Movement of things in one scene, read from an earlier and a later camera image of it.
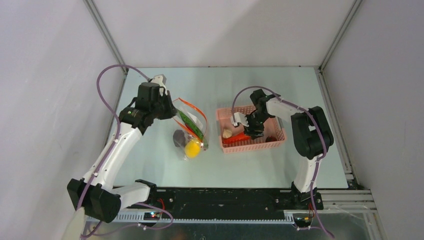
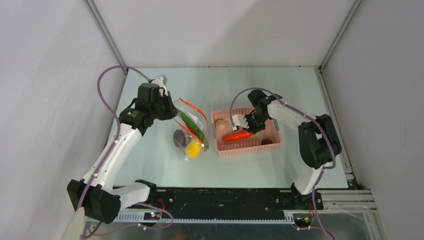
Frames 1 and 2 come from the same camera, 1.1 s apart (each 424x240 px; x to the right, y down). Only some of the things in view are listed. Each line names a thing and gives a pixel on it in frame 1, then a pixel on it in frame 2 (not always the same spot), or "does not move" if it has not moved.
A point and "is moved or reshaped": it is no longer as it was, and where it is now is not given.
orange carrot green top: x=241 y=137 does not move
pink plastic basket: x=233 y=138 is moved or reshaped
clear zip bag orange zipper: x=195 y=123 does not move
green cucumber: x=195 y=128 does not move
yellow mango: x=192 y=148 does not move
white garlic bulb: x=227 y=133 -> x=220 y=123
